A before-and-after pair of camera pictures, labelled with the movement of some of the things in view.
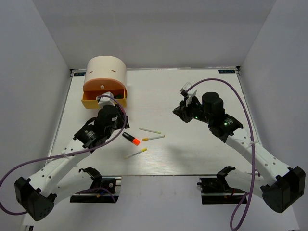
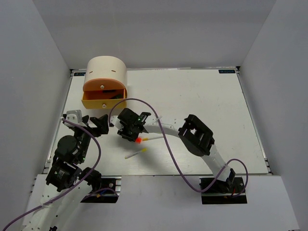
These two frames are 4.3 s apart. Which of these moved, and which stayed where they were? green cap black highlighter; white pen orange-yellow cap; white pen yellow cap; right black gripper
Moved: right black gripper
Stayed: green cap black highlighter; white pen orange-yellow cap; white pen yellow cap
